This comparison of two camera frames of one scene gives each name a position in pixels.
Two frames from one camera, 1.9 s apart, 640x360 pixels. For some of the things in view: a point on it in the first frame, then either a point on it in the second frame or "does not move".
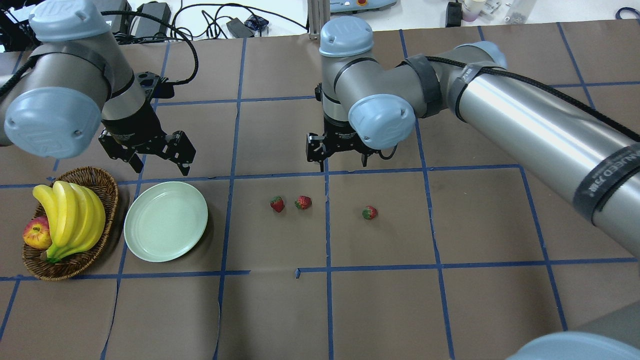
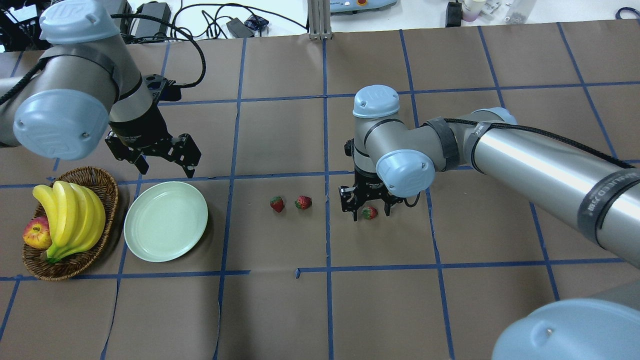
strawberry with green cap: (277, 203) does not move
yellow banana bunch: (76, 216) does not move
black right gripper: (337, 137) -> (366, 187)
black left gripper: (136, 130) does not move
